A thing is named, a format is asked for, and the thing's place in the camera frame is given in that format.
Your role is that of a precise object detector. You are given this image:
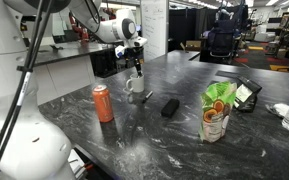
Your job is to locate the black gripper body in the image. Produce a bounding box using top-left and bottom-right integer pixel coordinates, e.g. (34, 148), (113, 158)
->
(124, 45), (145, 64)

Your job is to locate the white ceramic mug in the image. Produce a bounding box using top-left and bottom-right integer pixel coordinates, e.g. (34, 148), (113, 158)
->
(125, 73), (146, 94)

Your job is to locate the black marker pen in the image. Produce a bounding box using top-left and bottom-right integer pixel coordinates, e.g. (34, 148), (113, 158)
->
(141, 90), (154, 104)

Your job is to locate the white whiteboard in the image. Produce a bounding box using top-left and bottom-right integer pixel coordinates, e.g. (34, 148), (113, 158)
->
(140, 0), (170, 63)

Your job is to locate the orange drink can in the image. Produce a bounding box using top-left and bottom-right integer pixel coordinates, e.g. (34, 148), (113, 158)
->
(92, 84), (115, 124)

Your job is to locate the black eraser block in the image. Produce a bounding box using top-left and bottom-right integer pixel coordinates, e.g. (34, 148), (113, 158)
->
(160, 98), (181, 118)

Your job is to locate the cardboard box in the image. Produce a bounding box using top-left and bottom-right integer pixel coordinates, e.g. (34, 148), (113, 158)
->
(184, 39), (202, 52)

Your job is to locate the dark side counter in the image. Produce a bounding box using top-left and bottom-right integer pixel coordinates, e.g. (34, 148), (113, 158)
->
(33, 40), (117, 67)

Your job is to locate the black office chair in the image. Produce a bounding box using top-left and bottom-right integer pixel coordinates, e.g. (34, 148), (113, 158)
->
(206, 9), (238, 64)

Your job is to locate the green coconut snack bag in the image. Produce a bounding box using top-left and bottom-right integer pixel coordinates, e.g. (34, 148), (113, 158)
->
(198, 80), (238, 144)

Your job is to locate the black coffee bag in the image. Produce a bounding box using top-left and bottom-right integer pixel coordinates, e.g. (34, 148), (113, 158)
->
(233, 75), (263, 113)

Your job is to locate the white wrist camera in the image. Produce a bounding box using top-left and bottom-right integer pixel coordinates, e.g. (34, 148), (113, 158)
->
(114, 44), (128, 60)

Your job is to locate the black cable bundle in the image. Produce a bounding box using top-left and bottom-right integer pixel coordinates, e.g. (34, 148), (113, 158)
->
(0, 0), (55, 180)

